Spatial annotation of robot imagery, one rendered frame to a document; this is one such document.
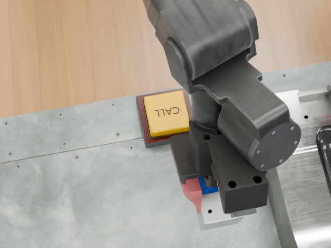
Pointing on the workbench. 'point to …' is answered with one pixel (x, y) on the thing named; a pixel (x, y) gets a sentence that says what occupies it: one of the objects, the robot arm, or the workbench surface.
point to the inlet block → (213, 209)
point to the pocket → (315, 102)
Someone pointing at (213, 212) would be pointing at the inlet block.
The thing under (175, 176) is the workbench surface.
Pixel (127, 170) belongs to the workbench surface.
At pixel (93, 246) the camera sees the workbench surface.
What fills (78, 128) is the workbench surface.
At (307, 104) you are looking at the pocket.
